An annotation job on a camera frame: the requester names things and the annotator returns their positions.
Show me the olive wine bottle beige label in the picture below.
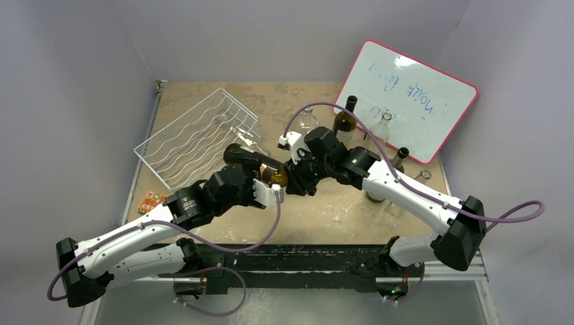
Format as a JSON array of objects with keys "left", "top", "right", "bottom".
[{"left": 223, "top": 143, "right": 288, "bottom": 188}]

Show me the dark green wine bottle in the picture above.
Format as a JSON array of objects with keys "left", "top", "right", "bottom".
[{"left": 332, "top": 95, "right": 357, "bottom": 142}]

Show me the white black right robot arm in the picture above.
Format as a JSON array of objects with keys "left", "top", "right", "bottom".
[{"left": 278, "top": 127, "right": 486, "bottom": 276}]

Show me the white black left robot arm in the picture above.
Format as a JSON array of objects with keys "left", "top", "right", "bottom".
[{"left": 47, "top": 167, "right": 284, "bottom": 308}]

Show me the tall clear bottle silver cap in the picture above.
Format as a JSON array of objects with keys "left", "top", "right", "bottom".
[{"left": 295, "top": 106, "right": 319, "bottom": 135}]

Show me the tall clear bottle by whiteboard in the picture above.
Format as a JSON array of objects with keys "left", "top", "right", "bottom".
[{"left": 363, "top": 112, "right": 393, "bottom": 152}]

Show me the clear glass bottle lying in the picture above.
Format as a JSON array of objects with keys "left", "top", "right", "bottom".
[{"left": 384, "top": 169, "right": 433, "bottom": 219}]

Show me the dark wine bottle foil neck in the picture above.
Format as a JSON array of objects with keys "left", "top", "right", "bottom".
[{"left": 362, "top": 147, "right": 410, "bottom": 203}]

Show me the pink framed whiteboard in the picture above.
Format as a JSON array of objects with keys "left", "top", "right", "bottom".
[{"left": 336, "top": 40, "right": 479, "bottom": 164}]

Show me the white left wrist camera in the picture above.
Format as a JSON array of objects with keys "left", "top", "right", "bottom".
[{"left": 252, "top": 179, "right": 284, "bottom": 208}]

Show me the white wire wine rack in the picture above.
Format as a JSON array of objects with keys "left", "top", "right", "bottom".
[{"left": 134, "top": 87, "right": 262, "bottom": 192}]

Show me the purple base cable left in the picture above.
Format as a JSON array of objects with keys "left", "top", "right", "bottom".
[{"left": 173, "top": 265, "right": 248, "bottom": 318}]

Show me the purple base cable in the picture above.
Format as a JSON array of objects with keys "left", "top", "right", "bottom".
[
  {"left": 173, "top": 265, "right": 248, "bottom": 318},
  {"left": 382, "top": 264, "right": 426, "bottom": 306}
]

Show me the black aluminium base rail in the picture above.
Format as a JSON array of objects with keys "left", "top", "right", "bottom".
[{"left": 158, "top": 243, "right": 487, "bottom": 297}]

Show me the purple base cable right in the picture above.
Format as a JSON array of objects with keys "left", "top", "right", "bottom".
[{"left": 382, "top": 264, "right": 426, "bottom": 306}]

